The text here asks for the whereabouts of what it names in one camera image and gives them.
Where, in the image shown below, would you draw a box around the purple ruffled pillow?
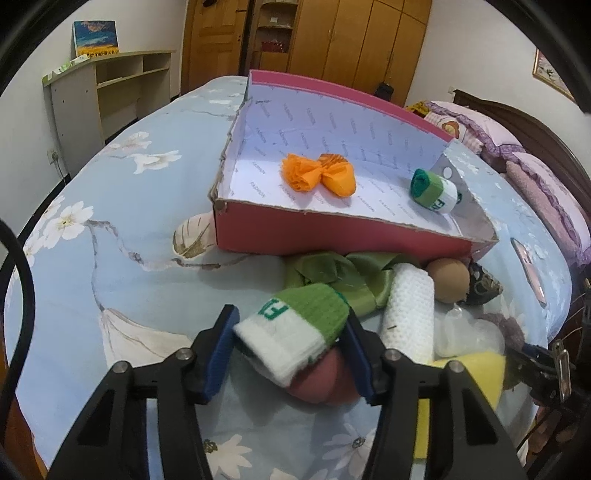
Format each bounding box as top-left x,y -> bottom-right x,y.
505,152 -> 591,268
425,100 -> 525,160

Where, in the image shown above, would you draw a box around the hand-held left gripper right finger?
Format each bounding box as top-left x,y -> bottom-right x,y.
344,307 -> 529,480

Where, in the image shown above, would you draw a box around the blue floral bed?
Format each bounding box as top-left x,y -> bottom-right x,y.
4,74 -> 573,480

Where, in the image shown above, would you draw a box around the yellow sponge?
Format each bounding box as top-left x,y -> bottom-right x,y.
413,351 -> 509,460

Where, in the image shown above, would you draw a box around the black cable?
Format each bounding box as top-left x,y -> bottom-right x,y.
0,217 -> 35,388

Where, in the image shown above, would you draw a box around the green white knit sock roll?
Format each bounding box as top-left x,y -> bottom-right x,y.
233,282 -> 349,387
409,168 -> 462,214

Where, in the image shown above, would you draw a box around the green packets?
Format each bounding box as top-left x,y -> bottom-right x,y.
43,55 -> 90,81

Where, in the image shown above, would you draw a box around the framed wall picture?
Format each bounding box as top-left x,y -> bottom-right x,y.
532,48 -> 575,100

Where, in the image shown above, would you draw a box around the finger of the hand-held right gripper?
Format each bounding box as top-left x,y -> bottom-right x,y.
505,344 -> 563,385

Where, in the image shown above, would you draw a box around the dark patterned pouch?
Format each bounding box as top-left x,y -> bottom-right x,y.
466,263 -> 504,305

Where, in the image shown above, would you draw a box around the purple knit cloth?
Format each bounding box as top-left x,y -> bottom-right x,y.
485,314 -> 526,352

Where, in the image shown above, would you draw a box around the wooden wardrobe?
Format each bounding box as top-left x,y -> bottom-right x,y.
181,0 -> 435,107

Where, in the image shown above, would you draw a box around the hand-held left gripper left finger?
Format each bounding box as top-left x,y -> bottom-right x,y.
48,305 -> 241,480

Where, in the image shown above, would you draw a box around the tan soft ball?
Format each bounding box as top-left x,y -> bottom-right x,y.
426,258 -> 472,303

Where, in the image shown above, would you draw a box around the green satin cloth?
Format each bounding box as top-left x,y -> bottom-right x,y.
284,251 -> 421,319

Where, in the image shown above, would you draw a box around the blue yellow painting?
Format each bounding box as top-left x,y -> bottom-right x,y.
73,19 -> 121,58

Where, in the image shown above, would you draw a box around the red cardboard box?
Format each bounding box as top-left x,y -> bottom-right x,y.
210,69 -> 499,259

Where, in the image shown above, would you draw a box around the beige shelf desk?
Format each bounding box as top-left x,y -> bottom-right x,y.
42,50 -> 177,178

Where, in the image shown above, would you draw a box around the pink smartphone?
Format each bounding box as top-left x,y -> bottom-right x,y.
510,237 -> 548,308

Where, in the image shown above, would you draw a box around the pink soft ball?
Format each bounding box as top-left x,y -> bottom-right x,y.
286,348 -> 363,407

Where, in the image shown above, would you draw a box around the checkered cartoon pillow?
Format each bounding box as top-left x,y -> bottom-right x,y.
425,113 -> 485,153

